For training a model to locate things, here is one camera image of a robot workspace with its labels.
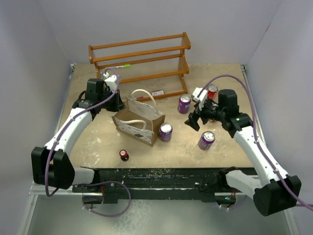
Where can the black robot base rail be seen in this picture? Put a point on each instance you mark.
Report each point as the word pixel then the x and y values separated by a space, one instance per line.
pixel 157 184

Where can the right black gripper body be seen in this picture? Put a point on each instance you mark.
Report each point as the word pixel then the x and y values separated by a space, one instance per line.
pixel 211 112

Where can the red cola can back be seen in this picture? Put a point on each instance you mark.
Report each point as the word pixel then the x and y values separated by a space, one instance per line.
pixel 212 91

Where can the orange wooden rack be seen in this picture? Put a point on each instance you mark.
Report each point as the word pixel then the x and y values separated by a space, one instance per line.
pixel 147 64

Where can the green-capped marker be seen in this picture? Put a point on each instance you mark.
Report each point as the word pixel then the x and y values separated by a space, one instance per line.
pixel 120 66

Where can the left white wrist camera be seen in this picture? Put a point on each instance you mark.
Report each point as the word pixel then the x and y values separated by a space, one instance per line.
pixel 111 80

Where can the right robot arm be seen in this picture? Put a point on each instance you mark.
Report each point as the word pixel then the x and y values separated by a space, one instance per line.
pixel 272 191

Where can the purple can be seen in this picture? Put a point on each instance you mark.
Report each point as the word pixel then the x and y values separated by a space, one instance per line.
pixel 165 132
pixel 206 140
pixel 184 103

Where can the small red-capped dark bottle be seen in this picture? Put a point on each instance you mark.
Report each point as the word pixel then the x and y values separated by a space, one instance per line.
pixel 124 155

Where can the canvas tote bag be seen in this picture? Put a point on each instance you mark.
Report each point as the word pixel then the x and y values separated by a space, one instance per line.
pixel 139 120

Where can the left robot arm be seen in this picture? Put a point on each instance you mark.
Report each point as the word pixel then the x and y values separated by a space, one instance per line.
pixel 51 165

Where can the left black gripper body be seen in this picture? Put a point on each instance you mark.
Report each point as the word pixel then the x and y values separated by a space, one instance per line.
pixel 110 105

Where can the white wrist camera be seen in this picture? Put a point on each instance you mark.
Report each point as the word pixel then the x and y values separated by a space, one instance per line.
pixel 111 80
pixel 199 96

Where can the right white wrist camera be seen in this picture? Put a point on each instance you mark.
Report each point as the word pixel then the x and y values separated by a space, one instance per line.
pixel 199 96

